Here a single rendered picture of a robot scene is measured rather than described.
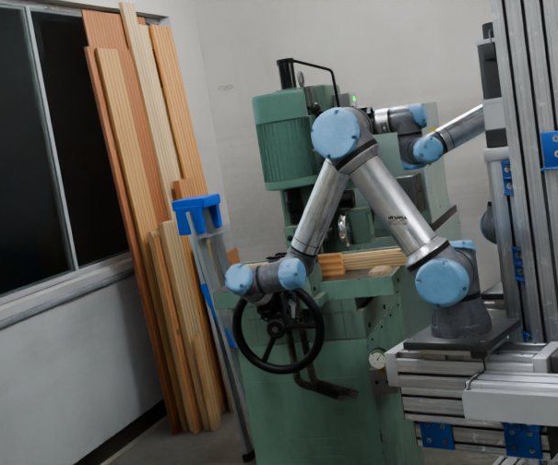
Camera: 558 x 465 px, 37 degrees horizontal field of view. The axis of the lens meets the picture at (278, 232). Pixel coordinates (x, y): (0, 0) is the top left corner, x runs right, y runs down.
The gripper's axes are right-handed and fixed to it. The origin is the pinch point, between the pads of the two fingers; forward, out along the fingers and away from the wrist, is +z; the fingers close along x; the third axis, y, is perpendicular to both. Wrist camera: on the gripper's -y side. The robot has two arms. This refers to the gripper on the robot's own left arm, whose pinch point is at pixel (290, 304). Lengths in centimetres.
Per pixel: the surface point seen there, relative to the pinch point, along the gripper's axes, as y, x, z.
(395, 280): -10.0, 24.1, 26.1
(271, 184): -45.2, -9.4, 11.9
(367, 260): -21.0, 13.7, 33.5
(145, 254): -75, -121, 111
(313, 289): -8.0, 1.7, 13.9
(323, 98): -79, 7, 23
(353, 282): -10.3, 12.2, 21.7
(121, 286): -64, -140, 118
